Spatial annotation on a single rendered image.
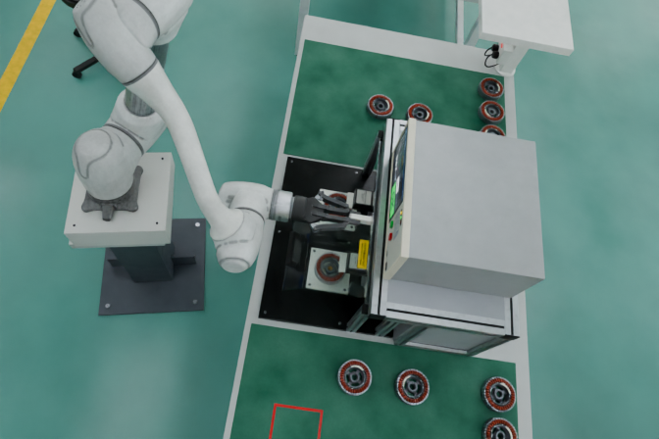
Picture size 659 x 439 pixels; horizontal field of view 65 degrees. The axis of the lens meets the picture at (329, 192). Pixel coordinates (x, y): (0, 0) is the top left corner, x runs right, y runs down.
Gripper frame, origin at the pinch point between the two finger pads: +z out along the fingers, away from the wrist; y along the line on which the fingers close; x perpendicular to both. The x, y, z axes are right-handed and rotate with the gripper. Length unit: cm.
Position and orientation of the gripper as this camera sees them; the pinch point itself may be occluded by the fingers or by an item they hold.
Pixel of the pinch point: (360, 219)
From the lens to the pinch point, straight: 150.5
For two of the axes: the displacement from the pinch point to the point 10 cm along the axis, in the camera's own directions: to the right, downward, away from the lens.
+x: 1.3, -4.3, -8.9
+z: 9.8, 1.7, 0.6
